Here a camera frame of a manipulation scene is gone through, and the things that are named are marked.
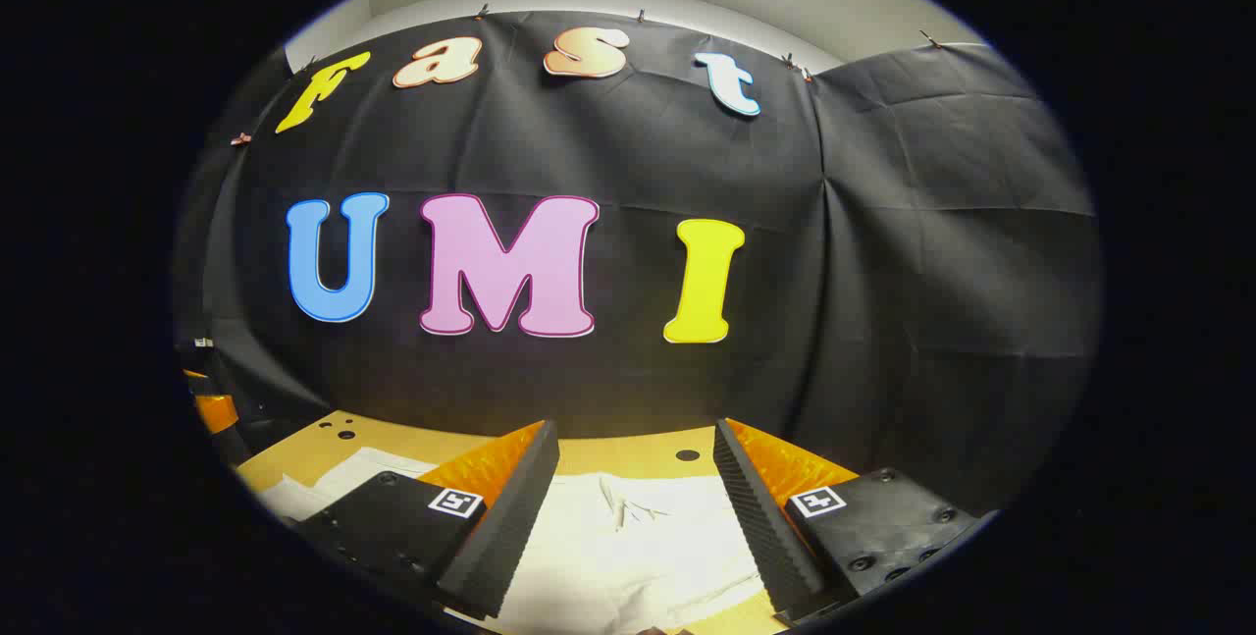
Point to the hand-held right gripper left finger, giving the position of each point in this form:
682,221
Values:
510,517

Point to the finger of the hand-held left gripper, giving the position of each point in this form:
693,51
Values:
216,412

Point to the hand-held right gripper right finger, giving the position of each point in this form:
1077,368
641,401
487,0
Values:
760,517

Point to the white jeans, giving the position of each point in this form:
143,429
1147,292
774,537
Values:
638,556

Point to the black backdrop cloth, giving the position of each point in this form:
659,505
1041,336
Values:
883,272

